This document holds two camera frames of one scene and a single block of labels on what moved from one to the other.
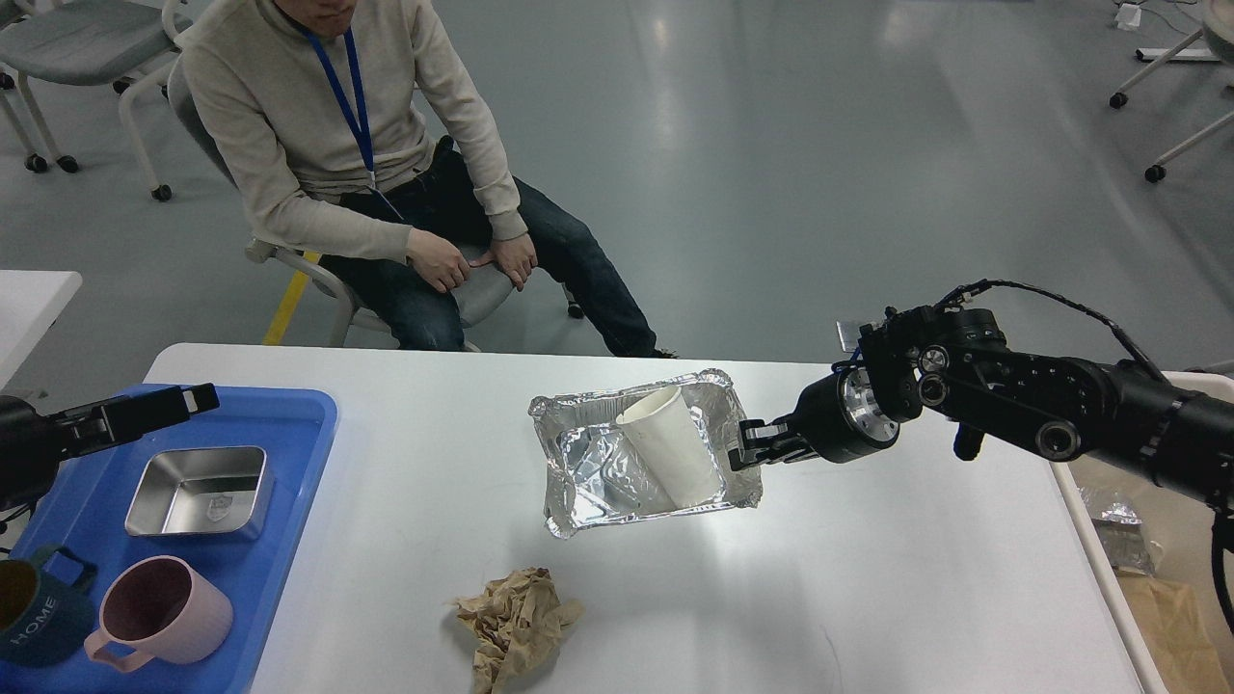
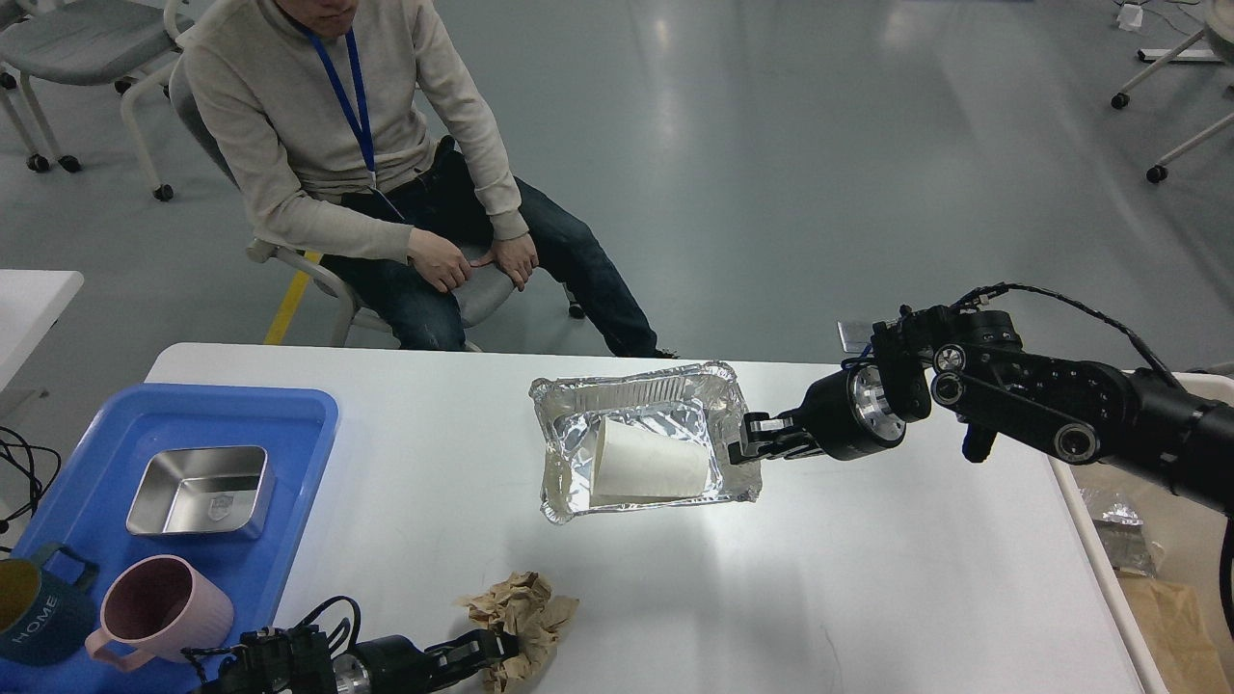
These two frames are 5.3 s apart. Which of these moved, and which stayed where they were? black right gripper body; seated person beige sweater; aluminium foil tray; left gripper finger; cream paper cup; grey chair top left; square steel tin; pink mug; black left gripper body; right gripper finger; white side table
Moved: aluminium foil tray; black left gripper body; cream paper cup; left gripper finger
Stayed: seated person beige sweater; white side table; grey chair top left; pink mug; square steel tin; black right gripper body; right gripper finger
